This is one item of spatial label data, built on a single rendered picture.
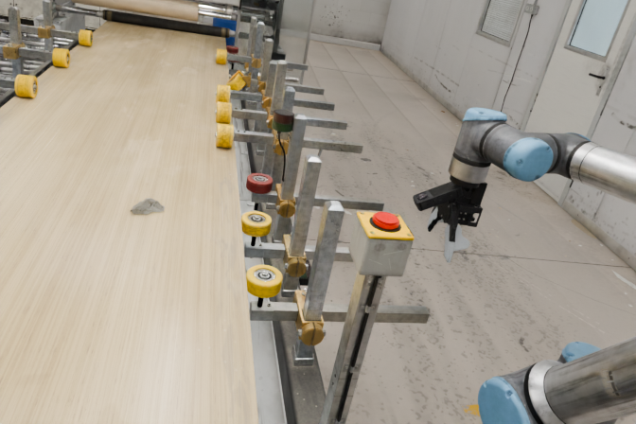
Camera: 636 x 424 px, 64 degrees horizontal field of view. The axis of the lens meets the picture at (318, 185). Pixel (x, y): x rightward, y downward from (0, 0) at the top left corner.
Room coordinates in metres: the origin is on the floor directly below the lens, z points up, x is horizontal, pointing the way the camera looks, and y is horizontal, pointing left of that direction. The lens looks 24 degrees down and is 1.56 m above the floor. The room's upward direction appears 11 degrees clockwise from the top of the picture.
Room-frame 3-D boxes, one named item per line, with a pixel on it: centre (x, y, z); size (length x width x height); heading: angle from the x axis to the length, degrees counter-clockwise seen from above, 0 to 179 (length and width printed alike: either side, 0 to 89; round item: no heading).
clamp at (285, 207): (1.42, 0.10, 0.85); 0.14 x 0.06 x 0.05; 15
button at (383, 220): (0.67, -0.11, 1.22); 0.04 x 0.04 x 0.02
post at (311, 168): (1.16, 0.02, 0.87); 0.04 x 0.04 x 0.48; 15
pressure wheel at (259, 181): (1.42, 0.18, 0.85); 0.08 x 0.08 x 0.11
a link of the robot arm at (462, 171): (1.15, -0.34, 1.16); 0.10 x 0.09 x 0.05; 11
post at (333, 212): (0.92, -0.04, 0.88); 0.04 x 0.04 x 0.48; 15
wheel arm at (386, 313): (0.98, -0.11, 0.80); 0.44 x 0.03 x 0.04; 105
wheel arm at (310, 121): (1.94, 0.18, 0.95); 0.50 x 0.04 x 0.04; 105
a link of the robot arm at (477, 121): (1.15, -0.35, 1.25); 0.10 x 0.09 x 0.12; 29
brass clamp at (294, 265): (1.18, 0.03, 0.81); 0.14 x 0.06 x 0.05; 15
